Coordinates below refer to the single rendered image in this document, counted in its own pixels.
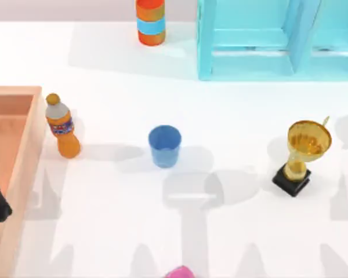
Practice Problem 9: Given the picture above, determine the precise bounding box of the salmon-coloured shallow box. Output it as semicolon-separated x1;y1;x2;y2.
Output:
0;86;48;278

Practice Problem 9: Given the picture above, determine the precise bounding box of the orange can with blue band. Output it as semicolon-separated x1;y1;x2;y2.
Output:
135;0;166;46

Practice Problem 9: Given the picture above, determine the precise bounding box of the blue cup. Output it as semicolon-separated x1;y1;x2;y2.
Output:
148;125;182;169

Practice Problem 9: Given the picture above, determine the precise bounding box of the orange bottle with grey neck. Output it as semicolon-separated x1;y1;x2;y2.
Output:
45;93;82;159

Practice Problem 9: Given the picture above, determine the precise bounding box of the pink object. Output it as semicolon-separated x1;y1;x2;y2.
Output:
165;265;195;278

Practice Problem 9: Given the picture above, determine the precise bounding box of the gold trophy with black base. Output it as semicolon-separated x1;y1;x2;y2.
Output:
271;115;333;198

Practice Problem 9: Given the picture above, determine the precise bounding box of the light blue rack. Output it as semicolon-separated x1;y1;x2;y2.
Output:
195;0;348;82

